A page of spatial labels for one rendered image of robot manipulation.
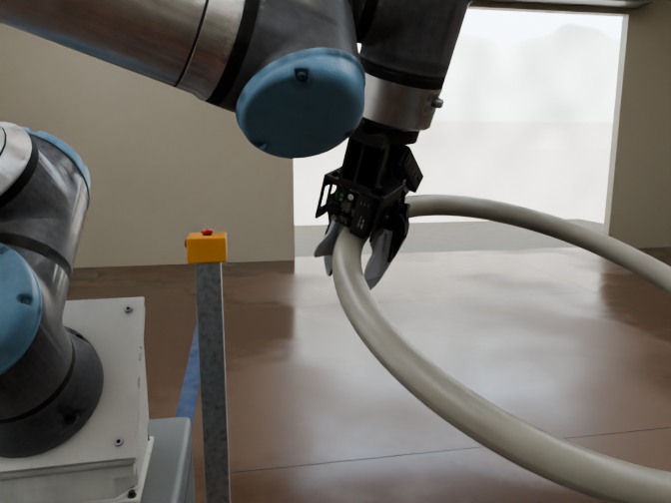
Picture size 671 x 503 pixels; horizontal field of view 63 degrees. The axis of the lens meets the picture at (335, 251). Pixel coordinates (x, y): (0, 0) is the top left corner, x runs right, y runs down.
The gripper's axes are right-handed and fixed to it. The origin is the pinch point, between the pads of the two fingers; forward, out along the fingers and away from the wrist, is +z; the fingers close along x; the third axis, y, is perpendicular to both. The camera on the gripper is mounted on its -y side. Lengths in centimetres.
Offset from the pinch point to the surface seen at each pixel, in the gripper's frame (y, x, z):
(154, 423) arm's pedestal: 0, -29, 47
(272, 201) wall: -479, -282, 243
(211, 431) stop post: -55, -51, 112
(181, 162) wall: -424, -380, 216
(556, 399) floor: -218, 62, 150
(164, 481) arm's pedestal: 11.8, -16.0, 40.4
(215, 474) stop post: -52, -45, 127
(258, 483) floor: -81, -42, 160
